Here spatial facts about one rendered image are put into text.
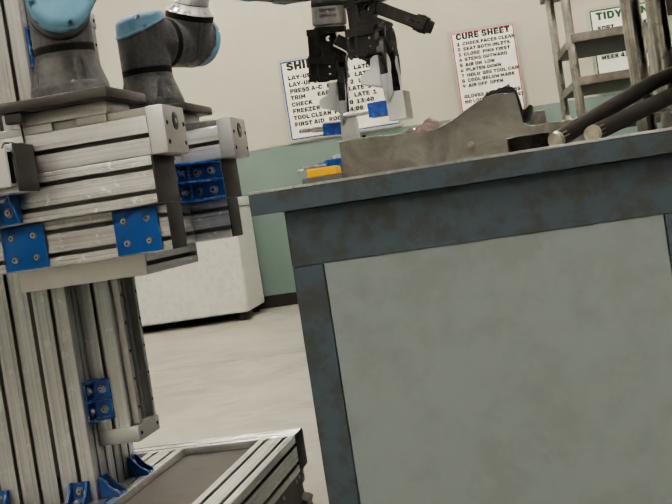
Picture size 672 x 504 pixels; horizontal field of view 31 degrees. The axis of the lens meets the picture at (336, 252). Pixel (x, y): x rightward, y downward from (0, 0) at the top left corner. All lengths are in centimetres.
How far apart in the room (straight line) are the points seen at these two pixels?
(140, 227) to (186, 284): 684
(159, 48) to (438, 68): 705
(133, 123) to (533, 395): 90
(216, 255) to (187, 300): 41
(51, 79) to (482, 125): 86
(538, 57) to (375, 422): 799
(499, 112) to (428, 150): 16
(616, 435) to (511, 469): 17
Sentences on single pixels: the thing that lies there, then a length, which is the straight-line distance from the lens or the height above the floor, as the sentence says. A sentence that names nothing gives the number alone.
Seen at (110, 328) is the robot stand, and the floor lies 58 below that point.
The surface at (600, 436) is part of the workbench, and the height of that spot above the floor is 35.
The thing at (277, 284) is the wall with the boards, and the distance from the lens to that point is 987.
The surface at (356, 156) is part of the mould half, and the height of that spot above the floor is 85.
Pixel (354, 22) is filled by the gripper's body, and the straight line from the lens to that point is 234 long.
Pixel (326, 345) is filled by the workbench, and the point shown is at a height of 54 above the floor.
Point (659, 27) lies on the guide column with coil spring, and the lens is 338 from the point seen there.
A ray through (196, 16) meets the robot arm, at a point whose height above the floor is 125.
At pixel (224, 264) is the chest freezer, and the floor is 44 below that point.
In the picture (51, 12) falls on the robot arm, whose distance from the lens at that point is 220.
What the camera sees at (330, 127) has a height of 93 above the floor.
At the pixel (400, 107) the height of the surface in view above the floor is 93.
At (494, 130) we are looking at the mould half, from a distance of 247.
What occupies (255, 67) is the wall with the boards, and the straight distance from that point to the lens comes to 991.
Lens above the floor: 76
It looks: 2 degrees down
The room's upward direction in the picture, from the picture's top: 9 degrees counter-clockwise
